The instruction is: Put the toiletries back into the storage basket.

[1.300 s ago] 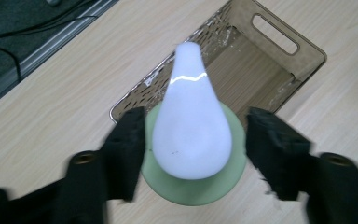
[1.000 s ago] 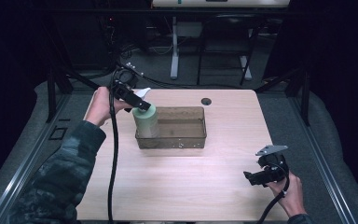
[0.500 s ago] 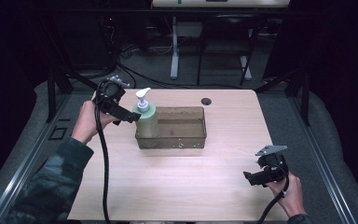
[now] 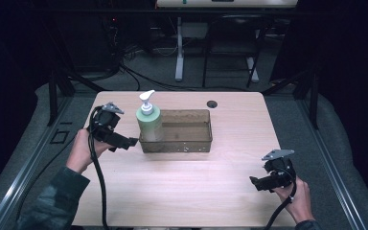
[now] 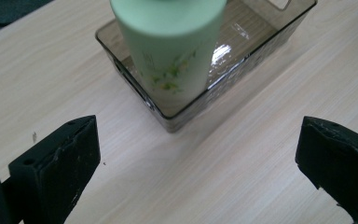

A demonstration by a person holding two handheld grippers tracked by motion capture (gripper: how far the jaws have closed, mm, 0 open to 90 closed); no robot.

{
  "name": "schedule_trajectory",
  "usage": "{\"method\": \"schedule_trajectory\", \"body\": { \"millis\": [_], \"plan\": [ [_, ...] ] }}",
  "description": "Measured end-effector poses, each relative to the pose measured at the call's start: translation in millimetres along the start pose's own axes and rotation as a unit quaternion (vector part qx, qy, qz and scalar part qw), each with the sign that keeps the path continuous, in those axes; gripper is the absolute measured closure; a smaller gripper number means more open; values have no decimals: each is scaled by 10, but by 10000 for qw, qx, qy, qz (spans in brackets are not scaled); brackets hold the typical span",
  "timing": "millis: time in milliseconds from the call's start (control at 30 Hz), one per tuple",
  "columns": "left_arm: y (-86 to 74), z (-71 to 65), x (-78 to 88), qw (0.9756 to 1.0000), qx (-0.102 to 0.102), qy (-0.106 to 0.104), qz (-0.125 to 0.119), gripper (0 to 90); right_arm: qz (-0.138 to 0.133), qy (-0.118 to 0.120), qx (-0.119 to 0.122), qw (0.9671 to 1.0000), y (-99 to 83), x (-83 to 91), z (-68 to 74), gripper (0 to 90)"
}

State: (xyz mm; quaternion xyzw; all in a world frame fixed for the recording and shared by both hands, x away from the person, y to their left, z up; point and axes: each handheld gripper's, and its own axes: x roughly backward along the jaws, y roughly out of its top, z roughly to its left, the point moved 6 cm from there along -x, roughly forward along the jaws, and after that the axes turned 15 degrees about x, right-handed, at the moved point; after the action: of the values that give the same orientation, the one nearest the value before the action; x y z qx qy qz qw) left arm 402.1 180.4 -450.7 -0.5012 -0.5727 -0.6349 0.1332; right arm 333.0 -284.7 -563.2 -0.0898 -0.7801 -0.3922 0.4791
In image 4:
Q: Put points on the black chair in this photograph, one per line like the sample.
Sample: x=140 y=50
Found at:
x=236 y=35

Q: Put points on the black computer tower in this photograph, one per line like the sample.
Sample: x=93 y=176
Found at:
x=124 y=38

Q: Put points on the brown translucent plastic bin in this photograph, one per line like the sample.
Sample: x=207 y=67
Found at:
x=185 y=135

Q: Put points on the black metal stand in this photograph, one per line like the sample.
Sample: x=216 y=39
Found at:
x=313 y=96
x=53 y=96

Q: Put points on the aluminium floor rail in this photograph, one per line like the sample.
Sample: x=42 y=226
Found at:
x=329 y=163
x=28 y=163

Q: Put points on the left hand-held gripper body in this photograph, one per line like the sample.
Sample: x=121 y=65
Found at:
x=105 y=123

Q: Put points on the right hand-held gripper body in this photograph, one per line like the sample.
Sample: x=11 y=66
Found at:
x=279 y=171

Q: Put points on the white desk leg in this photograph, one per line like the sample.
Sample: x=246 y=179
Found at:
x=179 y=57
x=253 y=68

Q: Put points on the green pump bottle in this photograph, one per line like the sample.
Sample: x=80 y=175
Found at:
x=149 y=123

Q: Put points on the person's right hand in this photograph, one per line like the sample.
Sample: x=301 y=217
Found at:
x=298 y=201

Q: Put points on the black table grommet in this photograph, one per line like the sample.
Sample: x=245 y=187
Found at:
x=211 y=104

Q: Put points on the person's left hand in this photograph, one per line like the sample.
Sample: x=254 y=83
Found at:
x=80 y=150

